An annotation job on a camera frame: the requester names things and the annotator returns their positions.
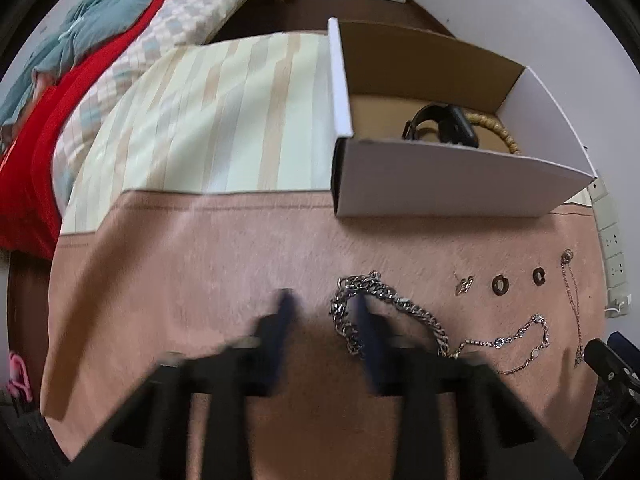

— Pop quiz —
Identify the cream striped blanket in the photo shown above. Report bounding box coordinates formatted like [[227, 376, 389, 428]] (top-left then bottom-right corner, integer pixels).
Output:
[[60, 30, 336, 236]]

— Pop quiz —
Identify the pink plush blanket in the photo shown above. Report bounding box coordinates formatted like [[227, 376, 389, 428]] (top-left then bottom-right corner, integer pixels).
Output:
[[40, 190, 608, 480]]

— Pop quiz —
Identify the thin pendant necklace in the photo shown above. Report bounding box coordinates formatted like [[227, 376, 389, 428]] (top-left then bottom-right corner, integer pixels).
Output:
[[559, 250, 587, 368]]

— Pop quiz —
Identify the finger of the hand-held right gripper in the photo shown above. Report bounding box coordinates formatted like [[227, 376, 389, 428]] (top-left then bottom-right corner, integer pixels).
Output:
[[585, 338, 640, 401]]

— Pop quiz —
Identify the white power strip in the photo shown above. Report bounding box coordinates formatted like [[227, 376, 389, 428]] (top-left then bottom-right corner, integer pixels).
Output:
[[587, 177, 630, 318]]

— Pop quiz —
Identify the woven straw bangle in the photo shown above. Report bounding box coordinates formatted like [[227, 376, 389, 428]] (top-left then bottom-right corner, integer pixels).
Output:
[[462, 112, 523, 156]]

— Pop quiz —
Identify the white cardboard box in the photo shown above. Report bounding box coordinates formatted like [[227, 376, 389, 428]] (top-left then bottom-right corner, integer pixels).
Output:
[[327, 17, 599, 218]]

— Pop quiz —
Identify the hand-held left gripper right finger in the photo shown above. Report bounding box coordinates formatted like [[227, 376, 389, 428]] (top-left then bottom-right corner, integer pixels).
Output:
[[350, 292, 586, 480]]

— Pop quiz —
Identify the red blanket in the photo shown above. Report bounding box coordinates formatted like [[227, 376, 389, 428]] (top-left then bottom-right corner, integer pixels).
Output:
[[0, 0, 261, 261]]

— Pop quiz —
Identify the chunky silver chain necklace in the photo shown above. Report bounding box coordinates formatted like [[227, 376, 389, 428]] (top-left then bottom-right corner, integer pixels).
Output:
[[329, 271, 451, 358]]

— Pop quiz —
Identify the pink plastic item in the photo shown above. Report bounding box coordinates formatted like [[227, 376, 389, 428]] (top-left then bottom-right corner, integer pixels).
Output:
[[7, 352, 33, 403]]

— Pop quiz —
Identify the thin silver beaded bracelet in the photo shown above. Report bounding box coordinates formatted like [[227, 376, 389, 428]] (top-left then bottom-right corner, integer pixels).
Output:
[[452, 313, 551, 376]]

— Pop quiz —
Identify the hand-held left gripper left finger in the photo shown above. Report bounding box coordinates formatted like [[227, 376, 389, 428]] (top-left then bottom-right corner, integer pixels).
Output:
[[65, 287, 301, 480]]

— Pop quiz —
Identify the teal blanket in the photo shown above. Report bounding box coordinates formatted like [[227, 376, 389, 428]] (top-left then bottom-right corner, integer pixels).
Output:
[[0, 0, 236, 126]]

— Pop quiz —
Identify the black wristwatch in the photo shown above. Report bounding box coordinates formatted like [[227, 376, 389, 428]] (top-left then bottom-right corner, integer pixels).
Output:
[[402, 103, 480, 150]]

